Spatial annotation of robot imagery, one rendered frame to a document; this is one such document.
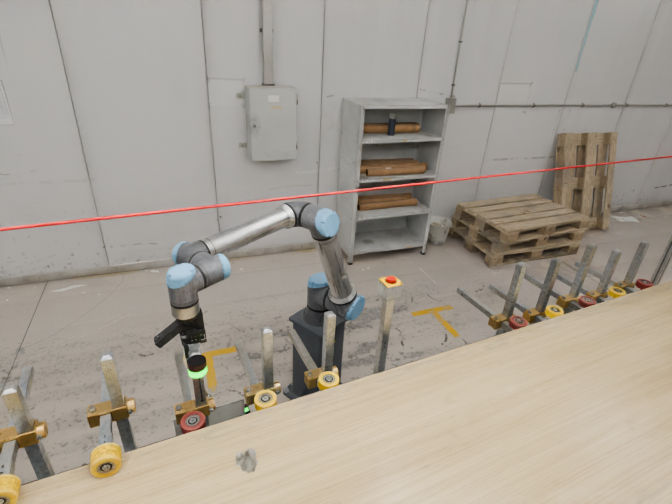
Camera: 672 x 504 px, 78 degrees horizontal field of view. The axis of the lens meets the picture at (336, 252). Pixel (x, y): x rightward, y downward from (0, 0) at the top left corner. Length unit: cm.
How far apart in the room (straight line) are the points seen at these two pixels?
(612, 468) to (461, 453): 47
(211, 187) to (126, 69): 113
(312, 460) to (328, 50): 338
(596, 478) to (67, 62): 389
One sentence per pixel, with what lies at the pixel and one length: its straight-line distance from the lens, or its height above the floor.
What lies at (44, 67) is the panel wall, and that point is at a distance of 391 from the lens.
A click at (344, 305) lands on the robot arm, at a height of 83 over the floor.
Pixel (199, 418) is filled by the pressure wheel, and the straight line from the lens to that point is 158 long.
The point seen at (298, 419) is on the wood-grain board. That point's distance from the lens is 154.
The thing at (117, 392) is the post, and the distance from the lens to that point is 155.
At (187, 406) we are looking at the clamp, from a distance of 167.
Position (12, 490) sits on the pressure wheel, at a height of 96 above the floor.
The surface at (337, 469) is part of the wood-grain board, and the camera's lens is 143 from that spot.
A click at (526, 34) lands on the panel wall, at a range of 521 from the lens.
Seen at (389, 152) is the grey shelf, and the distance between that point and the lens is 448.
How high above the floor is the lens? 207
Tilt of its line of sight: 28 degrees down
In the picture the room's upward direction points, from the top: 4 degrees clockwise
